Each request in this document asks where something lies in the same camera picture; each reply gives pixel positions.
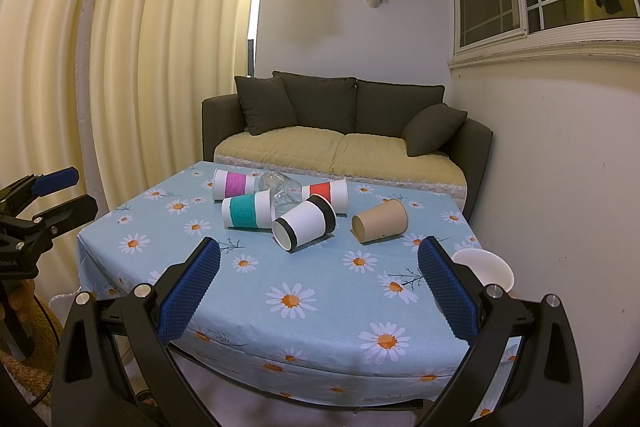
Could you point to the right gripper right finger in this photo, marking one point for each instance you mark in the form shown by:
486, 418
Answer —
545, 384

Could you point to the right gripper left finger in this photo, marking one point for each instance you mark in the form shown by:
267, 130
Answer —
90, 385

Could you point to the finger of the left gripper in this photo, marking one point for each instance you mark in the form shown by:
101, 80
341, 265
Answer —
17, 196
60, 219

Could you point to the brown paper cup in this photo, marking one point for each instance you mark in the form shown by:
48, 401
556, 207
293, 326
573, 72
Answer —
385, 220

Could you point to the white cup teal sleeve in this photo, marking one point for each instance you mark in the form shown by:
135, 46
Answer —
249, 211

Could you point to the white cup magenta sleeve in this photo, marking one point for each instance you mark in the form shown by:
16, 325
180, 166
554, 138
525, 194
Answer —
228, 184

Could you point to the white cup black bands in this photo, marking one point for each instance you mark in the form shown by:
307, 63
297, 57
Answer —
310, 220

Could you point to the white cup red sleeve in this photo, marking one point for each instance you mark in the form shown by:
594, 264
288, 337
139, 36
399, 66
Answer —
334, 191

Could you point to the woven wicker basket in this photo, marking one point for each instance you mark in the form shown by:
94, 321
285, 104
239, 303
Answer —
33, 375

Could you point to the white ceramic mug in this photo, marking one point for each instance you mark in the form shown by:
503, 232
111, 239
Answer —
487, 266

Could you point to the blue daisy tablecloth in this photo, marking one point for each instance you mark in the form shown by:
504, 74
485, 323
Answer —
334, 323

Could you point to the clear plastic bottle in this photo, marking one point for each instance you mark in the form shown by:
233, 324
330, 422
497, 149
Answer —
285, 192

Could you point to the cream pleated curtain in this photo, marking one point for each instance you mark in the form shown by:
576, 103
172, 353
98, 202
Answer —
113, 88

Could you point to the yellow quilted sofa cover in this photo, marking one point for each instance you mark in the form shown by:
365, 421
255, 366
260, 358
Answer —
355, 156

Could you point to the left dark throw pillow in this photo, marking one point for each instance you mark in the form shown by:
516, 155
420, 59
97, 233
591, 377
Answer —
265, 104

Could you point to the dark throw pillow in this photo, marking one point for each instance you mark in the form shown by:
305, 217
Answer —
265, 104
432, 128

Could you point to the right dark throw pillow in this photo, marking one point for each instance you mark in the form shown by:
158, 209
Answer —
432, 128

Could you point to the dark grey sofa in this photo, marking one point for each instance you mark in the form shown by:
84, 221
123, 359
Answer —
352, 105

